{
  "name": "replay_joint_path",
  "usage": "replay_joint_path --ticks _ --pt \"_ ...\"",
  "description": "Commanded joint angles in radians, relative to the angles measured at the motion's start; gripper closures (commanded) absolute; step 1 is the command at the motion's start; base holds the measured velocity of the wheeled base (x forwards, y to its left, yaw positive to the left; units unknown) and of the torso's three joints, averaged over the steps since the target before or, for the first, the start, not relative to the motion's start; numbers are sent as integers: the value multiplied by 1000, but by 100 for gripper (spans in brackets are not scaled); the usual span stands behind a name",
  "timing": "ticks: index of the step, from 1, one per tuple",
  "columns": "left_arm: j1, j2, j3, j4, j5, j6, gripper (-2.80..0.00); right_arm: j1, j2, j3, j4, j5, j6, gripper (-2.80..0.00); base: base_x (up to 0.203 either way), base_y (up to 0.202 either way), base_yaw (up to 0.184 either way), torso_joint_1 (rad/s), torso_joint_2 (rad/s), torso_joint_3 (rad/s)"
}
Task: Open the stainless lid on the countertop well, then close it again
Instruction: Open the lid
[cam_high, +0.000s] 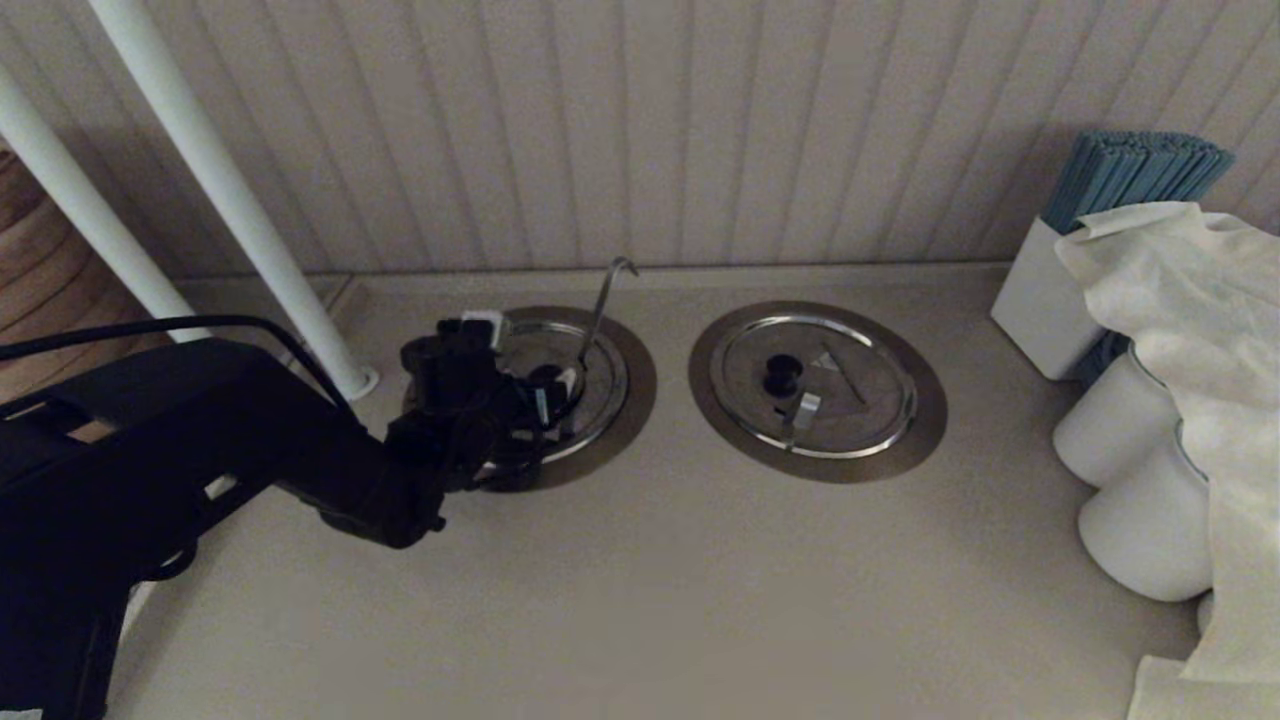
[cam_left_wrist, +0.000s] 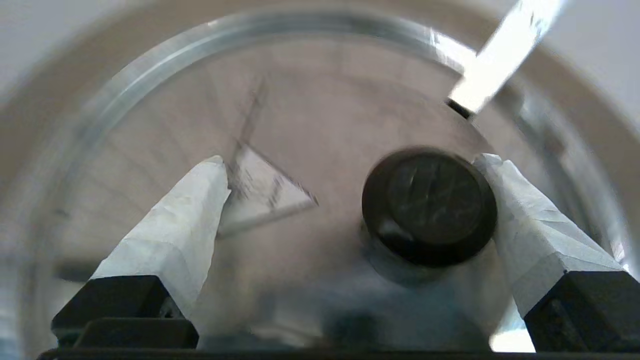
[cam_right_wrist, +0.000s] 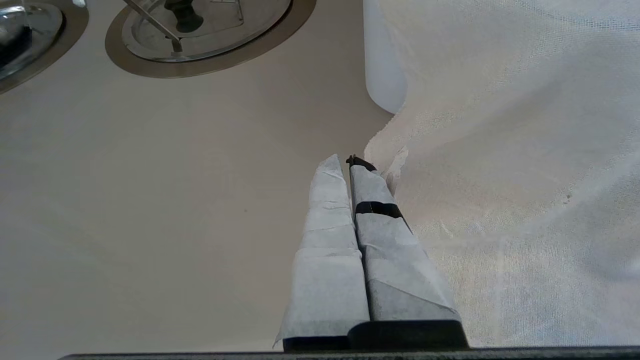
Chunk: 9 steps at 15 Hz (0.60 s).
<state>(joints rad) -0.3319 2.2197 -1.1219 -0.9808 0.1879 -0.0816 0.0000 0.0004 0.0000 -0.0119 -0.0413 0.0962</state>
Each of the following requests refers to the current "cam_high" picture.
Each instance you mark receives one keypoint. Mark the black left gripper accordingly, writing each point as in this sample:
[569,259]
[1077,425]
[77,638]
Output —
[490,440]

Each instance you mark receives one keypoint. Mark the hinged steel pot lid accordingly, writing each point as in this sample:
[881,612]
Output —
[610,390]

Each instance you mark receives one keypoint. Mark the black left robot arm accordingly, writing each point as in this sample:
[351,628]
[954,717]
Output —
[150,450]

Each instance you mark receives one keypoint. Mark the steel lid with black knob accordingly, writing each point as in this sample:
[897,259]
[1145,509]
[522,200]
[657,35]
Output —
[860,420]

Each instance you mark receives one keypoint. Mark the white pole with round foot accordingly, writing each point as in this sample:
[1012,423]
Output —
[200,160]

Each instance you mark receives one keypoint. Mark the white square holder box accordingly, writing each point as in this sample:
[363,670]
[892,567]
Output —
[1040,300]

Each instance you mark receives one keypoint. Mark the round wooden table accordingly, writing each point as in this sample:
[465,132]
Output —
[40,270]

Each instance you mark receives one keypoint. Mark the plain white pole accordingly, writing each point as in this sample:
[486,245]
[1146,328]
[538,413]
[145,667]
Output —
[60,180]

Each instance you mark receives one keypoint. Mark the white cylindrical jar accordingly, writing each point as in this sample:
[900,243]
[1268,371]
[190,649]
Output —
[1140,530]
[1110,430]

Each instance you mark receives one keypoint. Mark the bundle of blue straws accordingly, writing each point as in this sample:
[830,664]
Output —
[1130,175]

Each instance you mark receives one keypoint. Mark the white cloth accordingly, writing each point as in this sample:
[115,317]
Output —
[1200,300]

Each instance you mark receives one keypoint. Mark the white folded napkin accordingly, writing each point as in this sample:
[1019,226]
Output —
[1160,695]

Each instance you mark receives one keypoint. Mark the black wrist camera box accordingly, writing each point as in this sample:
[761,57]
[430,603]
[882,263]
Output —
[450,360]

